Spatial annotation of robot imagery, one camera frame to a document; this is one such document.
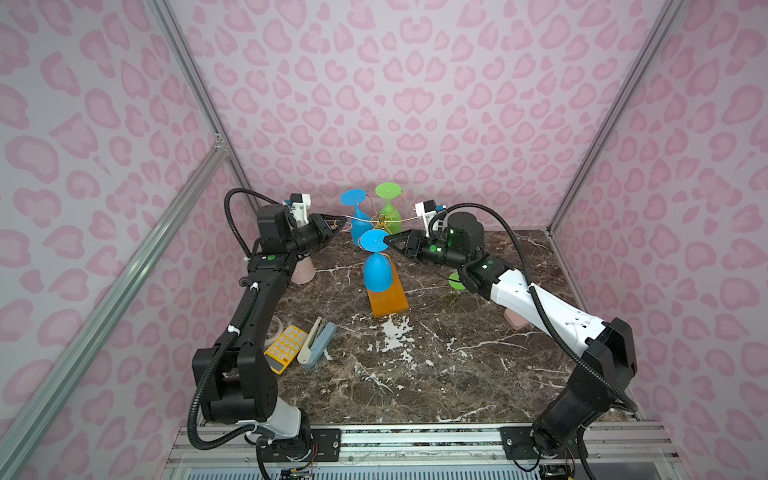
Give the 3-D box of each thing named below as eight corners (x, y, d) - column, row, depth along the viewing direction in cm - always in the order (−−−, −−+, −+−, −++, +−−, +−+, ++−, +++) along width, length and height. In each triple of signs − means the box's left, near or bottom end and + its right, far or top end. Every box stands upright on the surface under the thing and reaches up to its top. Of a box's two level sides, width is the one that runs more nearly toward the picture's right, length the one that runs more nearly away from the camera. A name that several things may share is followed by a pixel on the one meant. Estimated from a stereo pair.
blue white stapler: (297, 363, 89) (294, 358, 86) (320, 322, 97) (318, 316, 94) (315, 370, 87) (312, 365, 84) (337, 328, 96) (335, 322, 93)
